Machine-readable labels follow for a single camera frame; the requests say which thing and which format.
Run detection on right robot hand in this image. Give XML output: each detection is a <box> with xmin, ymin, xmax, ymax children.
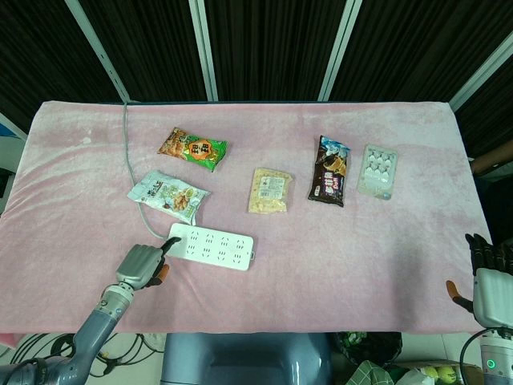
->
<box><xmin>446</xmin><ymin>233</ymin><xmax>513</xmax><ymax>329</ymax></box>

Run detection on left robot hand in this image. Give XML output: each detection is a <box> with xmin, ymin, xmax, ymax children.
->
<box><xmin>115</xmin><ymin>236</ymin><xmax>182</xmax><ymax>290</ymax></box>

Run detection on white power strip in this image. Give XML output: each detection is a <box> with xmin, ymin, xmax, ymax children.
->
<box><xmin>164</xmin><ymin>222</ymin><xmax>257</xmax><ymax>273</ymax></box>

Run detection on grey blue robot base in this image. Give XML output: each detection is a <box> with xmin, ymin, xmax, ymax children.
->
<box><xmin>159</xmin><ymin>332</ymin><xmax>333</xmax><ymax>385</ymax></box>

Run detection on white snack bag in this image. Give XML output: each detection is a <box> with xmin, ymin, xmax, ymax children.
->
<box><xmin>127</xmin><ymin>170</ymin><xmax>212</xmax><ymax>225</ymax></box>

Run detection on pink plush table cloth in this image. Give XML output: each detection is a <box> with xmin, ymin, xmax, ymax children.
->
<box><xmin>0</xmin><ymin>99</ymin><xmax>497</xmax><ymax>349</ymax></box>

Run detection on green orange snack bag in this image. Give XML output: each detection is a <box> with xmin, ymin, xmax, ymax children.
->
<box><xmin>156</xmin><ymin>127</ymin><xmax>228</xmax><ymax>172</ymax></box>

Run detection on green checkered bag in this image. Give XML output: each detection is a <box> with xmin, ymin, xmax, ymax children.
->
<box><xmin>346</xmin><ymin>359</ymin><xmax>406</xmax><ymax>385</ymax></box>

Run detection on clear yellow snack packet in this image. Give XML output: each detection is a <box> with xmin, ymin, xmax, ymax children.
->
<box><xmin>246</xmin><ymin>167</ymin><xmax>295</xmax><ymax>215</ymax></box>

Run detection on white blister candy pack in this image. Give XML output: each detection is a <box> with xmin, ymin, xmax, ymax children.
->
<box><xmin>357</xmin><ymin>144</ymin><xmax>399</xmax><ymax>201</ymax></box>

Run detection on dark brown chocolate snack bag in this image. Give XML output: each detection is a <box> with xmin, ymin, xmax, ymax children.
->
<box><xmin>307</xmin><ymin>135</ymin><xmax>352</xmax><ymax>209</ymax></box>

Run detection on black floor cables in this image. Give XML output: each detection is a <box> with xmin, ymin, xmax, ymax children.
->
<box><xmin>7</xmin><ymin>331</ymin><xmax>168</xmax><ymax>380</ymax></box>

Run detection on grey power cable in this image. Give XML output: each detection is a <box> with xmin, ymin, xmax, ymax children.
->
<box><xmin>121</xmin><ymin>101</ymin><xmax>170</xmax><ymax>240</ymax></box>

